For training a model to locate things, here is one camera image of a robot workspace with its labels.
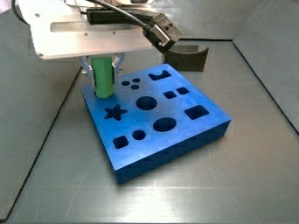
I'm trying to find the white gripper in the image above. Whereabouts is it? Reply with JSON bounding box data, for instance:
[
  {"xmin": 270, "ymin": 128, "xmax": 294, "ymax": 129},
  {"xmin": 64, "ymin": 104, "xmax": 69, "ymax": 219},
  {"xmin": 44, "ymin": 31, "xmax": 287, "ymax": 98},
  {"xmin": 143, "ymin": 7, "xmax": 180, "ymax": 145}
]
[{"xmin": 19, "ymin": 0, "xmax": 153, "ymax": 88}]

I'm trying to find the green hexagonal prism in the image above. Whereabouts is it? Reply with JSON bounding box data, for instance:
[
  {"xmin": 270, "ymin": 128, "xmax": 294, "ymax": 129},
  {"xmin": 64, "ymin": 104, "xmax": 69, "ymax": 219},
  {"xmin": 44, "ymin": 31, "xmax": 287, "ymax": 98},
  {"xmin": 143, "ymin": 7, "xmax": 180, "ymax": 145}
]
[{"xmin": 91, "ymin": 57, "xmax": 115, "ymax": 98}]

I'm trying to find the blue shape sorting board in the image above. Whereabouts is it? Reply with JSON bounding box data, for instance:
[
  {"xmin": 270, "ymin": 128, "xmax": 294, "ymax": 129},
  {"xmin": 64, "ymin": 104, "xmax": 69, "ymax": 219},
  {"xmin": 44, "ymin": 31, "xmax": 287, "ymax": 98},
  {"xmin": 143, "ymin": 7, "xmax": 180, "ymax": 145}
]
[{"xmin": 81, "ymin": 64, "xmax": 231, "ymax": 184}]

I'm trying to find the black camera cable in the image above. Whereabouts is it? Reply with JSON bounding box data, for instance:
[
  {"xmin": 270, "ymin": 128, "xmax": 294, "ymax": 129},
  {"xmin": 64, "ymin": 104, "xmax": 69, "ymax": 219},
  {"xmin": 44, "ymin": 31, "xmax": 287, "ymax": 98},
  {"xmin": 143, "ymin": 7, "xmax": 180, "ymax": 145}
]
[{"xmin": 11, "ymin": 0, "xmax": 151, "ymax": 32}]

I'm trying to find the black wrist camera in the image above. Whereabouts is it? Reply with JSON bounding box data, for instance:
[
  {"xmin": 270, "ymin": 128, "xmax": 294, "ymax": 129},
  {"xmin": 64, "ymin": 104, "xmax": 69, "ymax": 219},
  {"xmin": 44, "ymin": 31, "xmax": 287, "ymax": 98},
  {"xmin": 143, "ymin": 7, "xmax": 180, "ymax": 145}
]
[{"xmin": 87, "ymin": 9, "xmax": 181, "ymax": 53}]

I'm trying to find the black curved holder bracket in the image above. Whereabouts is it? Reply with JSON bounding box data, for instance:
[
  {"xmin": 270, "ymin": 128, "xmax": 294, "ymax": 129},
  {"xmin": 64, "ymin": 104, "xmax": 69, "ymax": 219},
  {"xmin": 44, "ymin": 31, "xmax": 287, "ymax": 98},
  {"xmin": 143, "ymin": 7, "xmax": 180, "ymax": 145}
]
[{"xmin": 163, "ymin": 45, "xmax": 210, "ymax": 72}]

